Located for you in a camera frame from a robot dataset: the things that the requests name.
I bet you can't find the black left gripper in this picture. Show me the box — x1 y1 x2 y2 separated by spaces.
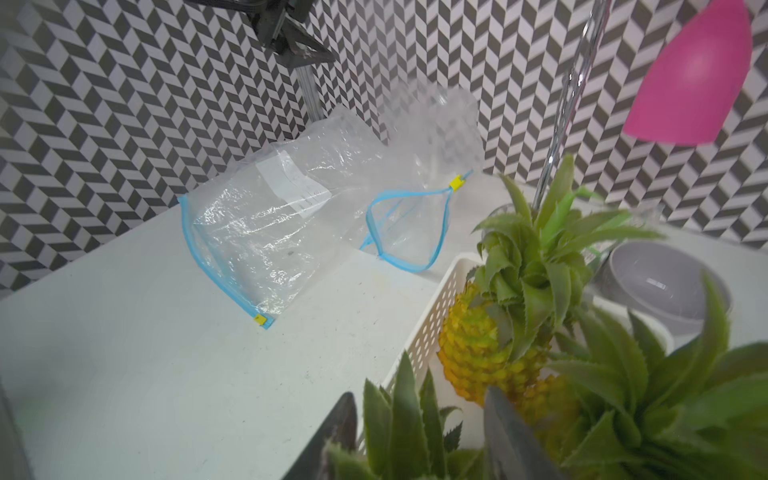
189 0 337 69

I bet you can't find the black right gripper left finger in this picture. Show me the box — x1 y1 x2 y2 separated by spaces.
282 392 358 480

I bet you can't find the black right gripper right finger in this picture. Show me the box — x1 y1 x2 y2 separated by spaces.
483 386 564 479

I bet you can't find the pineapple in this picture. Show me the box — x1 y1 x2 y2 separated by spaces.
330 352 489 479
438 155 660 404
516 276 767 479

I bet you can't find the clear zip-top bag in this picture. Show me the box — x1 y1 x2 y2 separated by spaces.
179 108 384 328
361 80 485 273

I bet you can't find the white plastic basket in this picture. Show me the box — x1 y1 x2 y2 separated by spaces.
356 251 676 451

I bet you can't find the lilac bowl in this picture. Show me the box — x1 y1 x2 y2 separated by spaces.
596 241 732 336

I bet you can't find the metal glass rack stand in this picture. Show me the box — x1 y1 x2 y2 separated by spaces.
532 0 613 210

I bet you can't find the pink wine glass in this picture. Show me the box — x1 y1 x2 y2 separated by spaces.
623 0 753 146

